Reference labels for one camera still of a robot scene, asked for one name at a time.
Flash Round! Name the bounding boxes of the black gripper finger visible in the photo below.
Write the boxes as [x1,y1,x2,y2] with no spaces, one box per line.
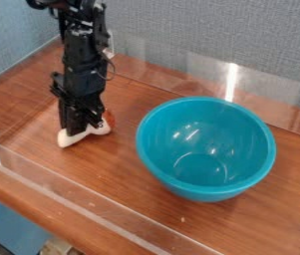
[58,100,73,128]
[66,107,106,136]

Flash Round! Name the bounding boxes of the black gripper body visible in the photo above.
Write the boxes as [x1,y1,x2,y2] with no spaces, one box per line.
[50,58,110,116]

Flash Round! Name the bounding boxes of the white brown toy mushroom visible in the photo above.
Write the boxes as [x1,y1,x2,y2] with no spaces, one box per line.
[58,110,115,148]

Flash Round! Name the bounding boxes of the blue plastic bowl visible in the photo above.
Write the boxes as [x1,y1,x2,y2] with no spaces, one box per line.
[137,97,277,202]

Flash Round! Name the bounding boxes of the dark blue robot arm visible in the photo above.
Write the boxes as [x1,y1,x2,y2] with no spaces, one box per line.
[26,0,110,136]

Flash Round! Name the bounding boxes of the clear acrylic left barrier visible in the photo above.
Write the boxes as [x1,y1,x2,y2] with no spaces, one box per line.
[0,37,63,139]

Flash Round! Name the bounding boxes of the clear acrylic barrier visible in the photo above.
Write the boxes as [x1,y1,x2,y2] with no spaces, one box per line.
[0,145,222,255]
[0,37,63,139]
[110,31,300,134]

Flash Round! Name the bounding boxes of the clear acrylic front barrier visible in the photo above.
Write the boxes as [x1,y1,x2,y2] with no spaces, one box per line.
[0,145,222,255]

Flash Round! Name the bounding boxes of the clear acrylic back barrier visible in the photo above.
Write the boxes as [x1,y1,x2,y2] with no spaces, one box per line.
[110,31,300,134]

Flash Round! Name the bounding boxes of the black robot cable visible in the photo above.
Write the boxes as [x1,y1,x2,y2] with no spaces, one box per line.
[95,49,118,82]

